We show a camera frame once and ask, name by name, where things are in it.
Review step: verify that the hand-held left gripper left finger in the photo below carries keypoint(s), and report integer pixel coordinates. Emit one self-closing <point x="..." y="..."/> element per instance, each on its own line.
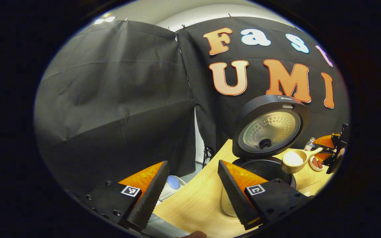
<point x="152" y="195"/>

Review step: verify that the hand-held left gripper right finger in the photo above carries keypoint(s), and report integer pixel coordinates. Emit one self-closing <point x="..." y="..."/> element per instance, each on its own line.
<point x="232" y="193"/>

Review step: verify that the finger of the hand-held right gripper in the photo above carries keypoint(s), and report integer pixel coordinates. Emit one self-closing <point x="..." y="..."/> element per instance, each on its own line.
<point x="326" y="156"/>
<point x="326" y="141"/>

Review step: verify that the white rice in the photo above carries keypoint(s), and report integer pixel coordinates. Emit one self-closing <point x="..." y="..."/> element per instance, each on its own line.
<point x="294" y="158"/>

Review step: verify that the wooden spoon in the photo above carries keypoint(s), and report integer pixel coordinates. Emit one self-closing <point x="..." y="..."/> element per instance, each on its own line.
<point x="289" y="168"/>

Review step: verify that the black silver rice cooker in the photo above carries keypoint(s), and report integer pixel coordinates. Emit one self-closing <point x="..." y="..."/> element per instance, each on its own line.
<point x="270" y="129"/>

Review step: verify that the clear rice container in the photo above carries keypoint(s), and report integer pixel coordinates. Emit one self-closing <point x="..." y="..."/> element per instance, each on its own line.
<point x="313" y="188"/>

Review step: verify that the red meat piece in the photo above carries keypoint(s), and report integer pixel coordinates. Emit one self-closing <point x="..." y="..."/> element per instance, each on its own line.
<point x="317" y="163"/>

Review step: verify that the clear water bottle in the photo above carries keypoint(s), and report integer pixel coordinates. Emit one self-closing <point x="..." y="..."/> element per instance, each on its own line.
<point x="309" y="144"/>

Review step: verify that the white plate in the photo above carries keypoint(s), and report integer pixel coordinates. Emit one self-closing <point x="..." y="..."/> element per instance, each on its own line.
<point x="313" y="167"/>

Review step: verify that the white basket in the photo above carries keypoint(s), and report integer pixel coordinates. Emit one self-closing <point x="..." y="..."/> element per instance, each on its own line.
<point x="170" y="193"/>

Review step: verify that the blue round lid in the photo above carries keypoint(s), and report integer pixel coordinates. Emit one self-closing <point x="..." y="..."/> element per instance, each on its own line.
<point x="173" y="181"/>

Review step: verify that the black stand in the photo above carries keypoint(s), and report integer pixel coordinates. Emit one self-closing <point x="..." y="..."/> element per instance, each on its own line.
<point x="207" y="155"/>

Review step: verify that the black backdrop cloth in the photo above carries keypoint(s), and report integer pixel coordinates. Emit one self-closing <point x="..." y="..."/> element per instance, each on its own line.
<point x="111" y="99"/>

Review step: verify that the ceiling light panel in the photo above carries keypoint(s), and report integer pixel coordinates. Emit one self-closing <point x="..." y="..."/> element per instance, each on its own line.
<point x="104" y="20"/>

